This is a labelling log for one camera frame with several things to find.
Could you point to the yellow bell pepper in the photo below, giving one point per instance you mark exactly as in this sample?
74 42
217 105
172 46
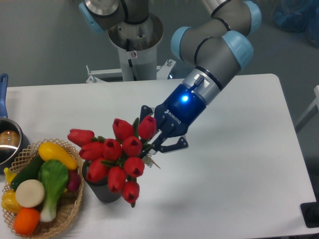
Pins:
9 202

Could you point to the dark grey ribbed vase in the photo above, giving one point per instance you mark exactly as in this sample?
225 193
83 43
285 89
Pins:
100 188

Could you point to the red radish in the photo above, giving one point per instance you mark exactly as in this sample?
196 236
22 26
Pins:
74 181

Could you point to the yellow squash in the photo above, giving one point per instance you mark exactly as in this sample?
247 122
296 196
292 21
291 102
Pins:
52 151

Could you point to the white table leg frame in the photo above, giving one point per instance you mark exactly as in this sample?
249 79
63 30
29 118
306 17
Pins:
309 112

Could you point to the cream round bun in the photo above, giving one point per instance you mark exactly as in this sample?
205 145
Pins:
30 193

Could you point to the green bok choy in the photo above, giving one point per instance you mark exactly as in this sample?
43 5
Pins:
54 176

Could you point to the white metal base frame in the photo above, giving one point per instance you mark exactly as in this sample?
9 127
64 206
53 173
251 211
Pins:
115 75

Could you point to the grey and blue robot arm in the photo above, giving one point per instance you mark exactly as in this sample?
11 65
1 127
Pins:
218 50

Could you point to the orange fruit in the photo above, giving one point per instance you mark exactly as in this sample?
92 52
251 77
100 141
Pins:
26 221

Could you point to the black device at table edge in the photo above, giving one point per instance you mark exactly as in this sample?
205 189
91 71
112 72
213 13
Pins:
310 212

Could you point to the red tulip bouquet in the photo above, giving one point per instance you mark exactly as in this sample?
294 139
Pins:
120 159

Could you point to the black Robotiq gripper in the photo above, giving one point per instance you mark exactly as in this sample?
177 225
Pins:
173 117

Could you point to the woven wicker basket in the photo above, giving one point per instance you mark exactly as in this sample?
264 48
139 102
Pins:
67 207

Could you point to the blue plastic bags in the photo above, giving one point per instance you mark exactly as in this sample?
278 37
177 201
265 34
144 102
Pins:
298 16

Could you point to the dark green cucumber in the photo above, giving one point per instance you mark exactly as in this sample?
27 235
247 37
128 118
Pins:
30 171

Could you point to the yellow banana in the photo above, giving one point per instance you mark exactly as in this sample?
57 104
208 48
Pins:
9 176

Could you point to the blue handled saucepan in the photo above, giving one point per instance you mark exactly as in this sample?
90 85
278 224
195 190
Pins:
12 138

